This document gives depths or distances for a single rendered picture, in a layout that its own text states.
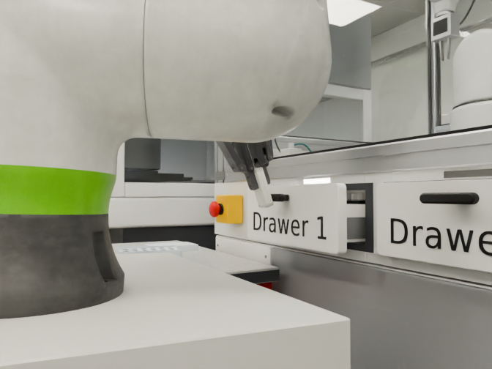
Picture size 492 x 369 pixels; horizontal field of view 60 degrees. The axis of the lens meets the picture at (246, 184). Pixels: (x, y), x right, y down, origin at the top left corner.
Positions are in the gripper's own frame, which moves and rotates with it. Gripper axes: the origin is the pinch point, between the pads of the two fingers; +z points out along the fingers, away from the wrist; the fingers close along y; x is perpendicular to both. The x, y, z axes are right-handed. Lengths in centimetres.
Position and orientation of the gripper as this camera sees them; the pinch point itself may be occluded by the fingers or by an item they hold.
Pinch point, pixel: (261, 187)
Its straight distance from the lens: 75.5
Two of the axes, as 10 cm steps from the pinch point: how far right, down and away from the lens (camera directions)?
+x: 4.8, -0.3, -8.8
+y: -8.3, 3.3, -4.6
